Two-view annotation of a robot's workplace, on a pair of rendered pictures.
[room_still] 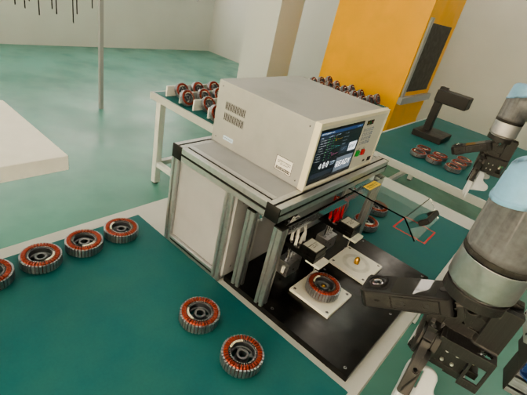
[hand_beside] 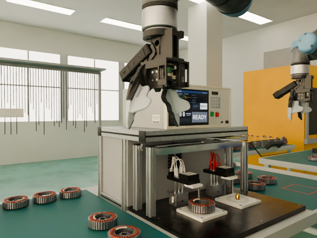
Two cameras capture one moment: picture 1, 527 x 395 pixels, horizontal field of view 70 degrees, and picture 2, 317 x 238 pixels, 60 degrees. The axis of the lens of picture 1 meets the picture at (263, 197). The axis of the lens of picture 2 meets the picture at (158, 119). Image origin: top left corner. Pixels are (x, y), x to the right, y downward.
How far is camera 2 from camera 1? 0.64 m
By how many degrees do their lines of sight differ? 33
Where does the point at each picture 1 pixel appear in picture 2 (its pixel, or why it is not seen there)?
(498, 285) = (149, 12)
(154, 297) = (77, 217)
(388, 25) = not seen: hidden behind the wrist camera
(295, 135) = (157, 97)
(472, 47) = not seen: outside the picture
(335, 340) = (204, 231)
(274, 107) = not seen: hidden behind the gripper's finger
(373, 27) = (270, 100)
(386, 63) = (286, 119)
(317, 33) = (241, 120)
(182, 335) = (87, 231)
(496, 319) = (163, 37)
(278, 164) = (153, 120)
